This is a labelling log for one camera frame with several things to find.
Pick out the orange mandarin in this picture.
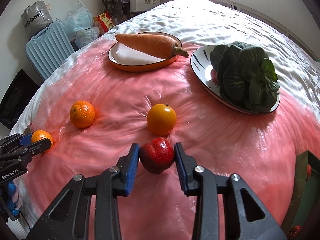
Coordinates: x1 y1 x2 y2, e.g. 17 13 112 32
69 101 95 128
31 129 54 153

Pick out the red apple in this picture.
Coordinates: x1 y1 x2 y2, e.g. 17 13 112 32
306 164 312 181
139 137 175 174
287 225 302 240

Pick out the small orange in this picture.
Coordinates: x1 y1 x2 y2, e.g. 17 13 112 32
147 103 177 136

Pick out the green rectangular tray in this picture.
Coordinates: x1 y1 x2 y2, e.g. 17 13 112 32
281 150 319 239

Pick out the pink plastic sheet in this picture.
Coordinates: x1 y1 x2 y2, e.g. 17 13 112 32
22 38 320 240

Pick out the light blue suitcase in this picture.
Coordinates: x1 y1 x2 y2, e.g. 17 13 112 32
25 22 74 80

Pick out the grey printed bag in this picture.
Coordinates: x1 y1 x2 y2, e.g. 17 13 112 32
21 1 53 39

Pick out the orange rimmed plate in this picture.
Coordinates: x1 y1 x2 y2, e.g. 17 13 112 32
108 32 183 72

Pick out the translucent blue plastic bag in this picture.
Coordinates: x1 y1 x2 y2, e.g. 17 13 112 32
56 0 100 49

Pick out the red yellow snack bag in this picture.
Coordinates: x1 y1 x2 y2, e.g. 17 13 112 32
95 11 115 35

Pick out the green leafy vegetable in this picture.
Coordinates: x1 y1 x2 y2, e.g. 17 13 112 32
209 41 280 114

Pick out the orange carrot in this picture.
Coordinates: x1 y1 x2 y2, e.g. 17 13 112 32
115 34 189 59

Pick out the striped white plate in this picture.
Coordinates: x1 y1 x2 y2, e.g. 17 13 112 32
190 44 280 114

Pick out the white paper shopping bag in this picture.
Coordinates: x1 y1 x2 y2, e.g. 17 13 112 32
130 0 160 12

